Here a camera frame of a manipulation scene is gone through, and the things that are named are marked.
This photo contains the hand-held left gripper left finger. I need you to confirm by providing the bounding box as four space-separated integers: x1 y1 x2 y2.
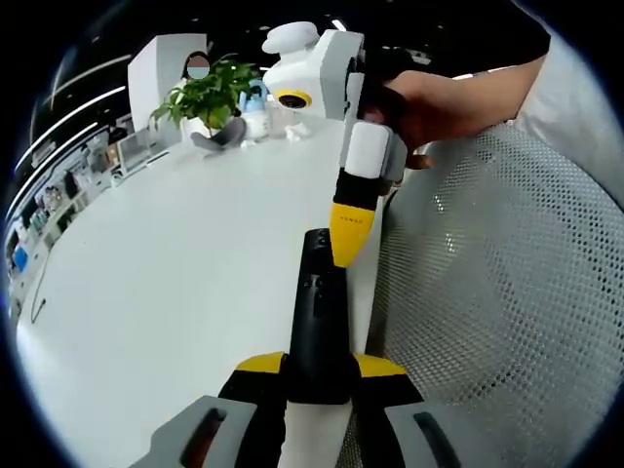
145 350 290 468

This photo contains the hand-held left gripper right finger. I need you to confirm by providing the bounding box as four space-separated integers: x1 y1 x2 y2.
353 353 464 468

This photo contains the black remote control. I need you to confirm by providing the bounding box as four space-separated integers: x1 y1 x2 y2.
287 226 363 406

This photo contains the person's right hand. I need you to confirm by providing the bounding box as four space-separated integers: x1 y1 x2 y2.
363 70 489 172

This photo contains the potted green plant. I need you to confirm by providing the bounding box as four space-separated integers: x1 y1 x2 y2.
148 54 262 143

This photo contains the dark grey curved object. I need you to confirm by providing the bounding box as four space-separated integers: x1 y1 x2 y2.
188 118 248 153

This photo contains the grey mesh office chair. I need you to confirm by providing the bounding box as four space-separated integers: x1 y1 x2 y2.
368 121 624 468

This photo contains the person's white shirt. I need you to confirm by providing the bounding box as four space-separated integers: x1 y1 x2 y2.
509 21 624 206

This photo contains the white office chair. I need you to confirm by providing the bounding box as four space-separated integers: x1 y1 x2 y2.
115 127 171 175

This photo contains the black cable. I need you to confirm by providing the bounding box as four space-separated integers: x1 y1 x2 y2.
28 255 51 324

